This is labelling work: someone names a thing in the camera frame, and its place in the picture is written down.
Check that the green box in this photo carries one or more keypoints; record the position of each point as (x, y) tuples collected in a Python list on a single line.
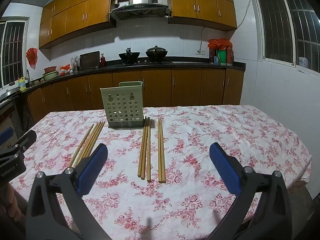
[(222, 57)]

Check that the wooden lower kitchen cabinets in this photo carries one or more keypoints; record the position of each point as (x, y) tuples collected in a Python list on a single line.
[(187, 87)]

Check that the wooden upper kitchen cabinets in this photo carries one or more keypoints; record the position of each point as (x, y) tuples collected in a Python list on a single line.
[(75, 12)]

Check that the gas stove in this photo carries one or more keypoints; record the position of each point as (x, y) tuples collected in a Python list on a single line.
[(160, 61)]

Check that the wall socket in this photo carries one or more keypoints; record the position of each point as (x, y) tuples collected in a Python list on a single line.
[(200, 52)]

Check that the yellow dish soap bottle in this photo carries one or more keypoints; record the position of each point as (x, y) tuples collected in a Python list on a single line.
[(22, 85)]

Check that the red bottle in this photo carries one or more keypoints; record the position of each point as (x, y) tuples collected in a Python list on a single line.
[(103, 61)]

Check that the black open wok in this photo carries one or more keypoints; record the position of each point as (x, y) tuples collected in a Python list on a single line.
[(128, 56)]

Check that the clear plastic bag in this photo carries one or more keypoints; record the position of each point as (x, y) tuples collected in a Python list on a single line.
[(75, 63)]

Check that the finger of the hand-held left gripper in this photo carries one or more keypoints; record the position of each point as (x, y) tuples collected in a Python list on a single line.
[(26, 138), (5, 135)]

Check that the steel range hood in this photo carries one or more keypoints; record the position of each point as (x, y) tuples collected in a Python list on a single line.
[(141, 5)]

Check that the person's left hand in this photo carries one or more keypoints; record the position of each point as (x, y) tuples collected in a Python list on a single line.
[(10, 195)]

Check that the black kitchen countertop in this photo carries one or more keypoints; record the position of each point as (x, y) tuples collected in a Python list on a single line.
[(190, 64)]

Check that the green perforated utensil holder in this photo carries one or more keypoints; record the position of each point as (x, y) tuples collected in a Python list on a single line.
[(122, 105)]

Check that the pink floral tablecloth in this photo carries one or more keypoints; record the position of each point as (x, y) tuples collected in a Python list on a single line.
[(200, 135)]

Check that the red plastic bag on hook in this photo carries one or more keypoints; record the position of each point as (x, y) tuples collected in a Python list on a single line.
[(32, 56)]

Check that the red basin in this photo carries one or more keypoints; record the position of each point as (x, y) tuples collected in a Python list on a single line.
[(50, 69)]

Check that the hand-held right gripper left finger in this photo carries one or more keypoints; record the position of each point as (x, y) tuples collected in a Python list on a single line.
[(91, 170)]

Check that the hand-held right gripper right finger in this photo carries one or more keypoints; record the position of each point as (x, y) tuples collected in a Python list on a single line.
[(225, 167)]

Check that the large barred window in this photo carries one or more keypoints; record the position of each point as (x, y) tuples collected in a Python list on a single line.
[(287, 22)]

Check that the dark cutting board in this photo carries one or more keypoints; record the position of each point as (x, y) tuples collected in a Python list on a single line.
[(89, 60)]

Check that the black wok with lid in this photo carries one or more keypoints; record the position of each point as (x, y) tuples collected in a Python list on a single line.
[(156, 53)]

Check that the small red plastic bag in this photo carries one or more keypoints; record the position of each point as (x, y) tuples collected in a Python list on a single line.
[(65, 68)]

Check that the steel faucet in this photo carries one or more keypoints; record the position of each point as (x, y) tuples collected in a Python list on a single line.
[(28, 76)]

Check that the wooden kitchen cabinets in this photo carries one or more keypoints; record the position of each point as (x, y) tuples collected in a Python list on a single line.
[(187, 87), (75, 12)]

